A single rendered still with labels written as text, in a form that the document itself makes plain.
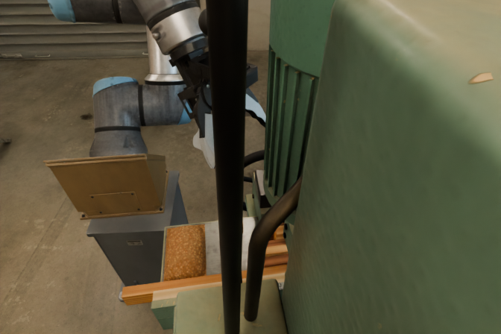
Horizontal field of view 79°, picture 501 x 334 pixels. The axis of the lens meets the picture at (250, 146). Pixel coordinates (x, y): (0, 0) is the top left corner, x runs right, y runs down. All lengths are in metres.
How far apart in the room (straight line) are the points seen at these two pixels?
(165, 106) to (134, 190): 0.32
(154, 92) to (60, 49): 2.98
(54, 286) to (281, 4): 1.82
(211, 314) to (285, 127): 0.18
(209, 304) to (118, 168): 0.88
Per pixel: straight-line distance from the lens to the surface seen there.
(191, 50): 0.52
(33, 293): 1.98
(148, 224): 1.25
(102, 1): 0.66
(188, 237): 0.72
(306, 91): 0.28
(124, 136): 1.10
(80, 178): 1.18
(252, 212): 0.82
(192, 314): 0.26
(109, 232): 1.28
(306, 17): 0.25
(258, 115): 0.57
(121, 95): 1.12
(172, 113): 1.11
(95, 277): 1.87
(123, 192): 1.19
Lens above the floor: 1.54
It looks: 42 degrees down
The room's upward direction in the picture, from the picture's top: straight up
